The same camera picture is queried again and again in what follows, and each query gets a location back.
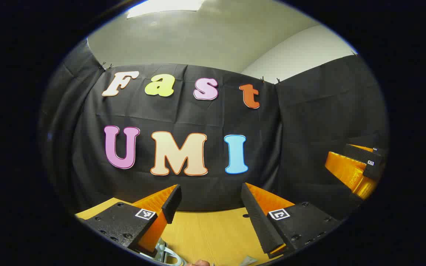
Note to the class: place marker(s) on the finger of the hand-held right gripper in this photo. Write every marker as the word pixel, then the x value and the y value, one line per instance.
pixel 368 142
pixel 350 171

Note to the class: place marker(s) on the ceiling light panel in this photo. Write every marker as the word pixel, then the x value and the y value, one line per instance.
pixel 161 6

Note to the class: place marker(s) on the pale blue suitcase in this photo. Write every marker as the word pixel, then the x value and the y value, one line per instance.
pixel 168 251

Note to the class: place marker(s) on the black backdrop cloth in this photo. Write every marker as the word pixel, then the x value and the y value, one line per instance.
pixel 294 129

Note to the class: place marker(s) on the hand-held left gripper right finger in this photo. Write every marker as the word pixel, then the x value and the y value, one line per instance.
pixel 259 225

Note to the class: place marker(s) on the silver green sachet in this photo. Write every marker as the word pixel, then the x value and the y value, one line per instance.
pixel 249 261

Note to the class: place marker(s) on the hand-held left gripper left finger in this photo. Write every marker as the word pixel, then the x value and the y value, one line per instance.
pixel 171 205

